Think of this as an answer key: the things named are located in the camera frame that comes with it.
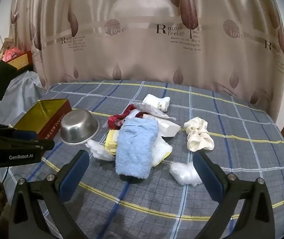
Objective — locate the white foam block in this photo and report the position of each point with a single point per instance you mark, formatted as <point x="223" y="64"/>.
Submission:
<point x="169" y="128"/>

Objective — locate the white towel gold print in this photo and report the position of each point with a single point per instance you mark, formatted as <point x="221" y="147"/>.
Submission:
<point x="154" y="100"/>

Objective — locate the light blue towel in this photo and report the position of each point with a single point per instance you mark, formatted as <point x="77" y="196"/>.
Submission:
<point x="137" y="149"/>

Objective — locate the red plastic bag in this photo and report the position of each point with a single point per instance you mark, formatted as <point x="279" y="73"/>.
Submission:
<point x="11" y="54"/>

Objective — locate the white towel yellow trim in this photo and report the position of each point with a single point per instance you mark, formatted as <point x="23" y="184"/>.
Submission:
<point x="161" y="151"/>

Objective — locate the translucent plastic cover sheet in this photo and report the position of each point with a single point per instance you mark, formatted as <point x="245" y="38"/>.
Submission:
<point x="19" y="92"/>

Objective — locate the beige leaf print curtain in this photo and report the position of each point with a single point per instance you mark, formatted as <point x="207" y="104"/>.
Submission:
<point x="142" y="54"/>

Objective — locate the crumpled white plastic bag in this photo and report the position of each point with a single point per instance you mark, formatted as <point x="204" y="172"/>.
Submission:
<point x="184" y="173"/>

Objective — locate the red and gold tin box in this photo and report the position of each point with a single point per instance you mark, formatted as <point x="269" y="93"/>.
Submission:
<point x="54" y="119"/>

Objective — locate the red box yellow label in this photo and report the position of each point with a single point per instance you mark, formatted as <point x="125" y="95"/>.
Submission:
<point x="23" y="61"/>

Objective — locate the brown paper bag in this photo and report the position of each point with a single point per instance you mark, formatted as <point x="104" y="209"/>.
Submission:
<point x="8" y="44"/>

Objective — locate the stainless steel bowl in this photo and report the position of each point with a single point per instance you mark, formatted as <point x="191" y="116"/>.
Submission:
<point x="79" y="127"/>

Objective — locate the crumpled white tissue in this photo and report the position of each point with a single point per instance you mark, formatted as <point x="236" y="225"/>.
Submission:
<point x="99" y="151"/>

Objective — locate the white floral print packet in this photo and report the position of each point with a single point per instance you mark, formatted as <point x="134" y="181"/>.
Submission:
<point x="151" y="110"/>

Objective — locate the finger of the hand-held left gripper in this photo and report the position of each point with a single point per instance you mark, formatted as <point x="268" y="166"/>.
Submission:
<point x="14" y="132"/>
<point x="42" y="145"/>

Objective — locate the cream silk scarf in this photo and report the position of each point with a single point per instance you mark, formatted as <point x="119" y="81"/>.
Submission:
<point x="199" y="139"/>

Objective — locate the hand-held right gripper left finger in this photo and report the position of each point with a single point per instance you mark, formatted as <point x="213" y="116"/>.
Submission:
<point x="74" y="173"/>

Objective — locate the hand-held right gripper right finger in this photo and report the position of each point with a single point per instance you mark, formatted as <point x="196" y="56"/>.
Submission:
<point x="206" y="176"/>

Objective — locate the grey plaid bed sheet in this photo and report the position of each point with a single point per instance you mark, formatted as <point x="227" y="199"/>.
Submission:
<point x="231" y="142"/>

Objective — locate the red patterned cloth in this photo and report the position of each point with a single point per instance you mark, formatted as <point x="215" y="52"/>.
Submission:
<point x="114" y="120"/>

